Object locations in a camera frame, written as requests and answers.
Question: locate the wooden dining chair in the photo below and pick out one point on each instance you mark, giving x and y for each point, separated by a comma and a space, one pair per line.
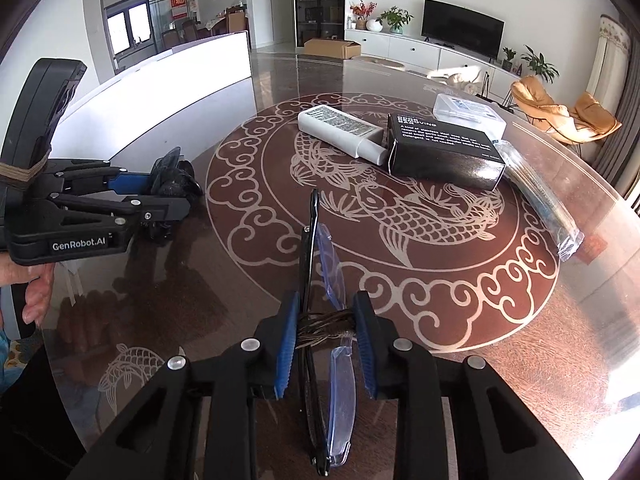
236, 21

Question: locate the beige round cat bed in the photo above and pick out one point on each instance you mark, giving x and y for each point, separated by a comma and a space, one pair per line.
377, 63

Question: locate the clear plastic box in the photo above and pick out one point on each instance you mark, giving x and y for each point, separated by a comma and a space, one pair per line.
465, 110

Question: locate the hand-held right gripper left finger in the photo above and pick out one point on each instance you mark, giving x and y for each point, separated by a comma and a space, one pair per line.
287, 340

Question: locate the clear packet of sticks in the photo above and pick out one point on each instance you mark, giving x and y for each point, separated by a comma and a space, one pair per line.
545, 200

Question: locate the large leafy potted plant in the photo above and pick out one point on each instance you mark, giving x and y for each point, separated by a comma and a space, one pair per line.
540, 65

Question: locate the white round vase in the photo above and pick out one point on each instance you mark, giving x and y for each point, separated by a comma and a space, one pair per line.
374, 25

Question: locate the grey curtain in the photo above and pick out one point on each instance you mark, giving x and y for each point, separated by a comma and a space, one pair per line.
622, 160

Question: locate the long white panel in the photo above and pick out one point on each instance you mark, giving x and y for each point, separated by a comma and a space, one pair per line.
165, 80

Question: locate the black framed glasses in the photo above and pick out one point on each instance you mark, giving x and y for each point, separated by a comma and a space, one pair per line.
310, 260

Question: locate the white cat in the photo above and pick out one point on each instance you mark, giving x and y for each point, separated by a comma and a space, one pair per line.
457, 80

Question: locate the covered floor air conditioner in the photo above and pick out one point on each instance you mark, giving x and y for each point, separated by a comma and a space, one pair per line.
607, 60

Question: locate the green potted plant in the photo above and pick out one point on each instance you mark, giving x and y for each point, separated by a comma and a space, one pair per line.
395, 19

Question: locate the black television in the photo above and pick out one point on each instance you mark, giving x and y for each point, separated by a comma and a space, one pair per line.
462, 27

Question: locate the orange lounge chair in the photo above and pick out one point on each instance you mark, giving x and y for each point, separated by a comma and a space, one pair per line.
537, 102
595, 117

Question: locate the white television cabinet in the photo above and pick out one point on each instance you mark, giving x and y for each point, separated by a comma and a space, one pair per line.
425, 55

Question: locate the floral patterned clothing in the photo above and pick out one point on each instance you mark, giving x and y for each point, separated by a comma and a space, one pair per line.
17, 355

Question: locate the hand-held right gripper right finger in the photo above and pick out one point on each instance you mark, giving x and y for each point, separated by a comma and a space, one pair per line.
365, 340

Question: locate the brown cardboard box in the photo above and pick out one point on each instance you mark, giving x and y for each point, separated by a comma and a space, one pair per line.
330, 48

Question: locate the small black easel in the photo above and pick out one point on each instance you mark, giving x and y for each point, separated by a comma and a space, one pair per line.
486, 86

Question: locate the small potted plant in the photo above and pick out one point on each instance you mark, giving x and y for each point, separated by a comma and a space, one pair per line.
508, 59

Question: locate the white tube with label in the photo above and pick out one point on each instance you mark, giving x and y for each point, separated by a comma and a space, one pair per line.
340, 132

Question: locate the glass balcony door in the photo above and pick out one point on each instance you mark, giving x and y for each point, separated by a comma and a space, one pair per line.
130, 25

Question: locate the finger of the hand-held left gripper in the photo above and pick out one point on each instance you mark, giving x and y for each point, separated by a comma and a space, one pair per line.
127, 181
150, 207

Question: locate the black hair claw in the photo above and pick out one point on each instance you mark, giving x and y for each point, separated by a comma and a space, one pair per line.
175, 180

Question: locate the red flowers in vase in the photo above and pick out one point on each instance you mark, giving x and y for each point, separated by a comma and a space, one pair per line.
361, 12

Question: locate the person's left hand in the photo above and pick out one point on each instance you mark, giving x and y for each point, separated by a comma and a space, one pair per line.
41, 300

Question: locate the dark glass display cabinet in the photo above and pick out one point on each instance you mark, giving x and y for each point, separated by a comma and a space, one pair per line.
320, 2

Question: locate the black cardboard box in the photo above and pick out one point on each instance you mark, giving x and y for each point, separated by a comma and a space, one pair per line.
445, 160

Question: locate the red paper sign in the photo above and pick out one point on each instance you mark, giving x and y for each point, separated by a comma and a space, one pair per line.
180, 1

